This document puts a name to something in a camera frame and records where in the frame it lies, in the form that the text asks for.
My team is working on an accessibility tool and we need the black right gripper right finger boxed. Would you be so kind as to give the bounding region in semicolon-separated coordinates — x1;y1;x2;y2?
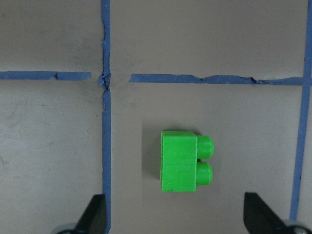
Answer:
244;192;287;234

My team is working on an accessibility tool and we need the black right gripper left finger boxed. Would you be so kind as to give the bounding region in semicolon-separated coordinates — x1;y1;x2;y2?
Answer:
75;194;107;234

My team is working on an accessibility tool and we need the green toy block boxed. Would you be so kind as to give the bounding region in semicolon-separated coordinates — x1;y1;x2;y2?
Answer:
160;131;215;192

